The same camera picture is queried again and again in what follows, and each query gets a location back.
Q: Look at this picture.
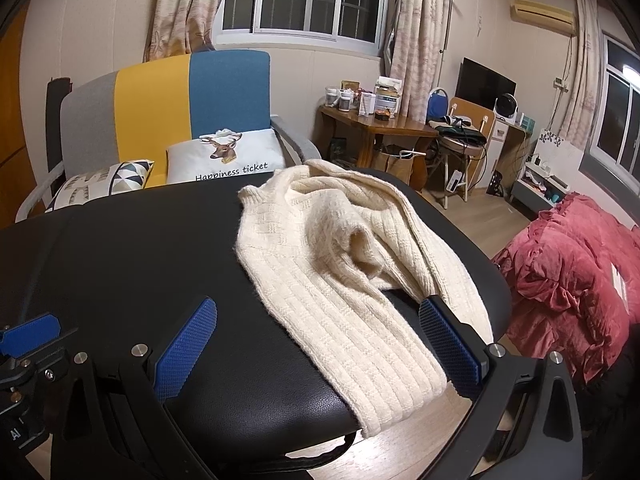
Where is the low grey cabinet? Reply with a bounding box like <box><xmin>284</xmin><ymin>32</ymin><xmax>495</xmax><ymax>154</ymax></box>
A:
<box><xmin>510</xmin><ymin>160</ymin><xmax>571</xmax><ymax>206</ymax></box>

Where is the stack of boxes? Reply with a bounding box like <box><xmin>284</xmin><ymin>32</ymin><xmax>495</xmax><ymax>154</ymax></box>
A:
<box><xmin>372</xmin><ymin>76</ymin><xmax>403</xmax><ymax>118</ymax></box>

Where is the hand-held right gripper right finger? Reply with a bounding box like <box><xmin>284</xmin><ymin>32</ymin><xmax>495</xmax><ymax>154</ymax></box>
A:
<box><xmin>418</xmin><ymin>294</ymin><xmax>584</xmax><ymax>480</ymax></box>

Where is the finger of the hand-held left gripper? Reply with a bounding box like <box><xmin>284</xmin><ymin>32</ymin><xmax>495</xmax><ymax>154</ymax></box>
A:
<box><xmin>0</xmin><ymin>312</ymin><xmax>61</xmax><ymax>359</ymax></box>

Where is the white-framed window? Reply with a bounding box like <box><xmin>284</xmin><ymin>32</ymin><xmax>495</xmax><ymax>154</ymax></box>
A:
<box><xmin>580</xmin><ymin>35</ymin><xmax>640</xmax><ymax>186</ymax></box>

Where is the metal pole stand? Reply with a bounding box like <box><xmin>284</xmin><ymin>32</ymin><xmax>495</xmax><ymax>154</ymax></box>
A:
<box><xmin>437</xmin><ymin>0</ymin><xmax>485</xmax><ymax>111</ymax></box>

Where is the patterned curtain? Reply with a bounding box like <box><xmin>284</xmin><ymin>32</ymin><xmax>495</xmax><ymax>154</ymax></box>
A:
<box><xmin>385</xmin><ymin>0</ymin><xmax>453</xmax><ymax>123</ymax></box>
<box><xmin>144</xmin><ymin>0</ymin><xmax>228</xmax><ymax>63</ymax></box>
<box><xmin>555</xmin><ymin>0</ymin><xmax>608</xmax><ymax>148</ymax></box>

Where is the white round fan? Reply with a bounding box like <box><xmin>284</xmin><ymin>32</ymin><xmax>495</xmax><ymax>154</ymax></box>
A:
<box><xmin>495</xmin><ymin>92</ymin><xmax>518</xmax><ymax>123</ymax></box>

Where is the black upright board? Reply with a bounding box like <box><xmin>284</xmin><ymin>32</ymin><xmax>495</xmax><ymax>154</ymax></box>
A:
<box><xmin>46</xmin><ymin>77</ymin><xmax>74</xmax><ymax>188</ymax></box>

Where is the white deer-print pillow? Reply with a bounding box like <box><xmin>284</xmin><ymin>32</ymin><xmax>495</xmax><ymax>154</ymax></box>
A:
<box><xmin>165</xmin><ymin>129</ymin><xmax>287</xmax><ymax>184</ymax></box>

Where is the cream knit sweater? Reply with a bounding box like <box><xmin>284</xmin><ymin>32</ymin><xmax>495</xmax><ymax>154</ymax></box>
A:
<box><xmin>234</xmin><ymin>159</ymin><xmax>493</xmax><ymax>440</ymax></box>

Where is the grey yellow blue sofa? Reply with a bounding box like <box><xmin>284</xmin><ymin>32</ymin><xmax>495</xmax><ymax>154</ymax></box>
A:
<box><xmin>15</xmin><ymin>50</ymin><xmax>321</xmax><ymax>223</ymax></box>

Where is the light wooden desk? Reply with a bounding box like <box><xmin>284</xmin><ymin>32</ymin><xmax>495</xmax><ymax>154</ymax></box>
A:
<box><xmin>450</xmin><ymin>97</ymin><xmax>528</xmax><ymax>196</ymax></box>

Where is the brown paper bag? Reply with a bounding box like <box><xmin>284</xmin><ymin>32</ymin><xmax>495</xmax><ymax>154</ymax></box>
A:
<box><xmin>372</xmin><ymin>145</ymin><xmax>416</xmax><ymax>186</ymax></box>

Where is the wall air conditioner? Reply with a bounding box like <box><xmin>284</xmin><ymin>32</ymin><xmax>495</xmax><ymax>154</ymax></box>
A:
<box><xmin>510</xmin><ymin>0</ymin><xmax>577</xmax><ymax>37</ymax></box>

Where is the dark wooden desk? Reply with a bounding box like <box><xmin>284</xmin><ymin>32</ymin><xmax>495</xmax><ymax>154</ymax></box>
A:
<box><xmin>319</xmin><ymin>104</ymin><xmax>438</xmax><ymax>191</ymax></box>

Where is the geometric-print pillow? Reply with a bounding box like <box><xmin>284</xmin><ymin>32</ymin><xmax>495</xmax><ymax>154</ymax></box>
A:
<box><xmin>44</xmin><ymin>160</ymin><xmax>155</xmax><ymax>211</ymax></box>

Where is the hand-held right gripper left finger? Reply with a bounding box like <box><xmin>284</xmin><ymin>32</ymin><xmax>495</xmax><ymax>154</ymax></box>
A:
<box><xmin>50</xmin><ymin>296</ymin><xmax>221</xmax><ymax>480</ymax></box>

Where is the red quilt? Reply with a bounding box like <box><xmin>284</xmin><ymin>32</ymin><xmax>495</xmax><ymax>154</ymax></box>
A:
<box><xmin>492</xmin><ymin>192</ymin><xmax>640</xmax><ymax>386</ymax></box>

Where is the black flat screen monitor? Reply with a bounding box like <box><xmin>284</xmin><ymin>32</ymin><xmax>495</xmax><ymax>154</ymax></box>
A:
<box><xmin>454</xmin><ymin>57</ymin><xmax>517</xmax><ymax>111</ymax></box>

